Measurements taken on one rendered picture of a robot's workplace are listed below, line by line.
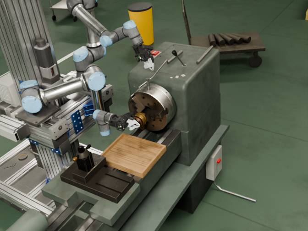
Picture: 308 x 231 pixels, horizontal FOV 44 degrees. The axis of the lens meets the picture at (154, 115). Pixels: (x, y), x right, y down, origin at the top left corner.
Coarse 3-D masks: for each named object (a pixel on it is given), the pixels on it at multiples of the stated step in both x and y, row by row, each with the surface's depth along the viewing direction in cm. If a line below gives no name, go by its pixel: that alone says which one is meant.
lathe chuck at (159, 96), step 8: (144, 88) 257; (152, 88) 256; (136, 96) 259; (144, 96) 254; (152, 96) 251; (160, 96) 252; (128, 104) 267; (144, 104) 259; (152, 104) 255; (160, 104) 251; (168, 104) 254; (144, 112) 266; (168, 112) 255; (152, 120) 263; (160, 120) 259; (168, 120) 258; (152, 128) 267; (160, 128) 263
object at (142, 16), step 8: (128, 8) 591; (136, 8) 587; (144, 8) 583; (136, 16) 587; (144, 16) 587; (152, 16) 603; (136, 24) 596; (144, 24) 595; (152, 24) 607; (144, 32) 602; (152, 32) 613; (144, 40) 610; (152, 40) 619
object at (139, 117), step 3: (135, 114) 256; (138, 114) 253; (141, 114) 252; (144, 114) 255; (135, 117) 251; (138, 117) 251; (141, 117) 251; (144, 117) 252; (138, 120) 249; (141, 120) 251; (144, 120) 252; (141, 123) 250; (144, 123) 255
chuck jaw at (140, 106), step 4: (132, 96) 261; (132, 100) 257; (136, 100) 257; (132, 104) 259; (136, 104) 256; (140, 104) 258; (132, 108) 258; (136, 108) 256; (140, 108) 257; (136, 112) 255
